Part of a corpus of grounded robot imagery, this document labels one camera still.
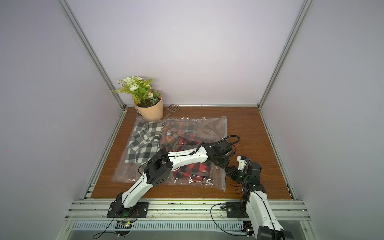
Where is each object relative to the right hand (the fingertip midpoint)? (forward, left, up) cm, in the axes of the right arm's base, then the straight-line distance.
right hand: (226, 164), depth 85 cm
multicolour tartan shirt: (+19, +30, +1) cm, 36 cm away
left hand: (0, -2, -2) cm, 3 cm away
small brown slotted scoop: (+46, +39, -2) cm, 60 cm away
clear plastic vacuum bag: (+27, +9, -2) cm, 29 cm away
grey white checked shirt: (+15, +52, -1) cm, 55 cm away
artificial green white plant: (+38, +54, +26) cm, 71 cm away
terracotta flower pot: (+33, +49, +7) cm, 60 cm away
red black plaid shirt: (-5, +17, -1) cm, 18 cm away
